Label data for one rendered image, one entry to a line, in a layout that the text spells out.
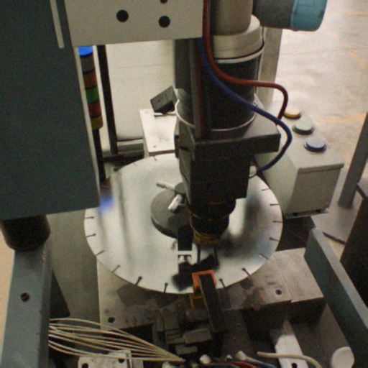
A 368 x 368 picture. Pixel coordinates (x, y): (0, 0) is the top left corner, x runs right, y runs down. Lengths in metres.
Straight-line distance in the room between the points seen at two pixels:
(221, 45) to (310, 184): 0.66
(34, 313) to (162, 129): 0.62
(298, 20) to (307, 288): 0.45
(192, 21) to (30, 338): 0.36
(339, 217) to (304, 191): 1.19
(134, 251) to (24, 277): 0.19
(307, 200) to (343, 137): 1.77
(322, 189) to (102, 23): 0.79
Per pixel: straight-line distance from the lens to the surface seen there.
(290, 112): 1.09
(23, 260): 0.56
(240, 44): 0.36
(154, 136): 0.99
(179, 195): 0.68
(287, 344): 0.81
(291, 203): 0.99
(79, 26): 0.27
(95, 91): 0.86
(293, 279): 0.82
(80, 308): 0.87
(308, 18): 0.70
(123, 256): 0.66
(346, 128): 2.85
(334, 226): 2.10
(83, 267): 0.92
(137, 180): 0.79
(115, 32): 0.27
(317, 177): 0.97
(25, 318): 0.51
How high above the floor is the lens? 1.45
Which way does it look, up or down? 42 degrees down
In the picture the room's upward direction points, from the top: straight up
